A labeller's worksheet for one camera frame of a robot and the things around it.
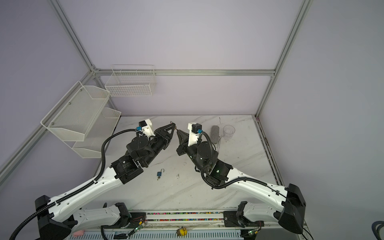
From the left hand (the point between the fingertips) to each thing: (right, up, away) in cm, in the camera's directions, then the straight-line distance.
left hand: (178, 127), depth 63 cm
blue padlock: (-14, -28, +25) cm, 40 cm away
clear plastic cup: (+31, -2, +44) cm, 54 cm away
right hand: (-1, -2, -1) cm, 2 cm away
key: (-15, -30, +25) cm, 42 cm away
